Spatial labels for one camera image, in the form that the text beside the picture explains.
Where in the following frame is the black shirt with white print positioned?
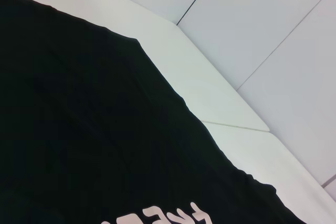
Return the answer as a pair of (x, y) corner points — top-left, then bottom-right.
(0, 0), (307, 224)

